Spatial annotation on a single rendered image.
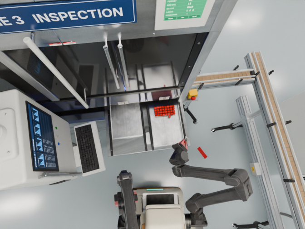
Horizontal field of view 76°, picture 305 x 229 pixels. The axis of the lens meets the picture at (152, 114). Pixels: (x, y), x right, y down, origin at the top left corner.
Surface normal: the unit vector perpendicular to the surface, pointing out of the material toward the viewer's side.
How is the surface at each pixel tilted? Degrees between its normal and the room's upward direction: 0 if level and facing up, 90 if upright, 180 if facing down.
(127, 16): 90
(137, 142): 0
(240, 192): 58
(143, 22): 90
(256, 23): 0
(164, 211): 43
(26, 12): 90
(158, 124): 0
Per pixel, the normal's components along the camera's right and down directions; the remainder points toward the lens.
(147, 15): 0.13, 0.95
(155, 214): 0.01, -0.86
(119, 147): 0.04, -0.29
